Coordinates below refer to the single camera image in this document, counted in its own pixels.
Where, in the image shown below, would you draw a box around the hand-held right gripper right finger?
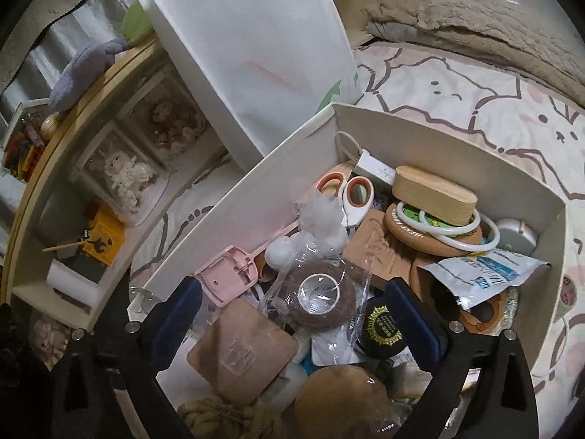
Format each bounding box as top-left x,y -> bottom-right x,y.
384,278 -> 540,439

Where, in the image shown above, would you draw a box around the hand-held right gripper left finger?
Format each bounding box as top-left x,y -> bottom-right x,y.
59,277 -> 204,439

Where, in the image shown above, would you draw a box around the black round tin gold label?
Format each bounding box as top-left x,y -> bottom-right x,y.
356,296 -> 411,360

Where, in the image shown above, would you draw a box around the pink hole punch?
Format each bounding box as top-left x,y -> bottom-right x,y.
194,246 -> 257,307

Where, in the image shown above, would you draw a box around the beige rope bundle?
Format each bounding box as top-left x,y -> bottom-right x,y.
176,398 -> 285,439

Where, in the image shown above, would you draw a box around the wooden oval box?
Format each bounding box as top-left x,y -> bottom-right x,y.
392,165 -> 479,227

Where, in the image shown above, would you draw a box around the white cardboard box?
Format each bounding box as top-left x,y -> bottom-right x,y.
130,102 -> 570,439

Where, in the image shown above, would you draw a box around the clear plastic hook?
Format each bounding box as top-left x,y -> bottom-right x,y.
130,286 -> 162,326

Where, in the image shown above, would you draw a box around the brown square board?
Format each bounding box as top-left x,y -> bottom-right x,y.
187,299 -> 300,405

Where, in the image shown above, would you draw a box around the clear plastic bag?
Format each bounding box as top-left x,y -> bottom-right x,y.
265,256 -> 381,363

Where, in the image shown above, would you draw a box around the white blue foil packet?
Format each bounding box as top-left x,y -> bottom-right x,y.
418,249 -> 549,310

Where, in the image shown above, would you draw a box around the green print cork coaster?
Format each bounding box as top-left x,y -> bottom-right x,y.
384,203 -> 484,257

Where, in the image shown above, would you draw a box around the plain round cork coaster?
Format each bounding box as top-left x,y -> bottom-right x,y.
295,366 -> 392,439

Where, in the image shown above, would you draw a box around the yellow box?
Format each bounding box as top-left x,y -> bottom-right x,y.
82,206 -> 127,266

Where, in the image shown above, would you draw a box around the white foam block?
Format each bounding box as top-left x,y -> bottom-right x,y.
48,258 -> 100,305

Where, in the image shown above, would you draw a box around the brown tape roll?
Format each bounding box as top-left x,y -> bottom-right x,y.
283,260 -> 358,331

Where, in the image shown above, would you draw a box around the bag of beige pieces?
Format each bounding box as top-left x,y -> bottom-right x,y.
27,315 -> 70,367

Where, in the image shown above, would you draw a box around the wooden stick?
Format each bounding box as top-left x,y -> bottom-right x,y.
42,238 -> 92,254

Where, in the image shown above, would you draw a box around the white knotted plastic bag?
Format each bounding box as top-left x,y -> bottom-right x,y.
265,192 -> 350,270

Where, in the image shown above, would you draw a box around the orange white scissors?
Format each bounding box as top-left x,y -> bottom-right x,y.
315,171 -> 376,229

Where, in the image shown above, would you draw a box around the clear doll display case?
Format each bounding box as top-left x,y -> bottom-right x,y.
73,121 -> 177,227
116,66 -> 212,162

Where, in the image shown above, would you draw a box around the small teal white box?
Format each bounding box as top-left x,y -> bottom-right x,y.
354,149 -> 398,188

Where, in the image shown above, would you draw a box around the wooden shelf unit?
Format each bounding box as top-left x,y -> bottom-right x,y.
9,37 -> 229,330

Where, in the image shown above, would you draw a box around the oval wooden board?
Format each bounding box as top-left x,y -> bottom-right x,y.
330,160 -> 358,180

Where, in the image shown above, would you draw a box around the bunny print bedsheet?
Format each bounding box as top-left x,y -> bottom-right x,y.
130,39 -> 585,439

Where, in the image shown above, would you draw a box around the wooden ball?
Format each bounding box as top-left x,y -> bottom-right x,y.
40,112 -> 65,141

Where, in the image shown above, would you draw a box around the purple plush toy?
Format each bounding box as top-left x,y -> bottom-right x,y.
49,37 -> 133,113

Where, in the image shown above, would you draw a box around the white paper bag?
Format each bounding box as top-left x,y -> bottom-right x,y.
132,0 -> 362,170

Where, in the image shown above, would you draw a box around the grey cloth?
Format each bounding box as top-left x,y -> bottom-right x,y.
366,20 -> 423,43

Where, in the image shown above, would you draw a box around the grey curtain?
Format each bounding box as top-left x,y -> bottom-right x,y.
0,0 -> 147,117

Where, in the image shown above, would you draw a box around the beige fluffy blanket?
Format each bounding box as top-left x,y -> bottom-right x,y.
363,0 -> 585,97

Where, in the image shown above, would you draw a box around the wooden ring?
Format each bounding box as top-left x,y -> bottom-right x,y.
409,260 -> 518,331

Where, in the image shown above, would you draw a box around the white plastic ring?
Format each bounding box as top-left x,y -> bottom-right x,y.
420,210 -> 501,252
395,201 -> 483,239

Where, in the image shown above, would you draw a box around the white cord loop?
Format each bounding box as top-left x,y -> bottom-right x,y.
336,132 -> 366,165

